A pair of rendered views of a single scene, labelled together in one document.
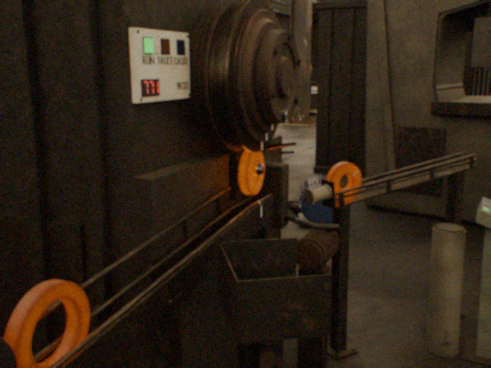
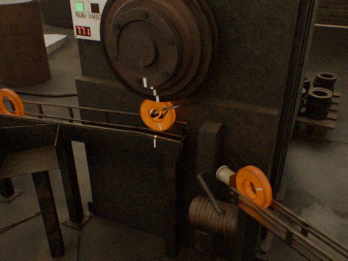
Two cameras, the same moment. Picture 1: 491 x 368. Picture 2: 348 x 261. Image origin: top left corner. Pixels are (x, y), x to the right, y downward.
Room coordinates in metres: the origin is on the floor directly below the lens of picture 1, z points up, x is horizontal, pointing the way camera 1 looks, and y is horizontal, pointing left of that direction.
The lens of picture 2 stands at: (1.88, -1.33, 1.47)
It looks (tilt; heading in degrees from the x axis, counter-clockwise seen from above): 29 degrees down; 91
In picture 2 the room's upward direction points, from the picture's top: straight up
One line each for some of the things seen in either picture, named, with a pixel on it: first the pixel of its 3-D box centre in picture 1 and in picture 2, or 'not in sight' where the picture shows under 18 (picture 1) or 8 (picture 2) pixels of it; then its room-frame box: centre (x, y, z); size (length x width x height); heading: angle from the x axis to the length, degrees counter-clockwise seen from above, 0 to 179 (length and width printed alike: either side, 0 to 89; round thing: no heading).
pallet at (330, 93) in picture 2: not in sight; (271, 88); (2.76, 1.72, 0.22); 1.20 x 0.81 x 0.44; 155
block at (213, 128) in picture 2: (272, 195); (209, 149); (2.02, -0.09, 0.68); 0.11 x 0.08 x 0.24; 67
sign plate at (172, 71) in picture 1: (163, 66); (97, 19); (1.53, 0.23, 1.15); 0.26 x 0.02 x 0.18; 157
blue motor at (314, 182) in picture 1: (319, 199); not in sight; (4.03, -0.52, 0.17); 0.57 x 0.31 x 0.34; 177
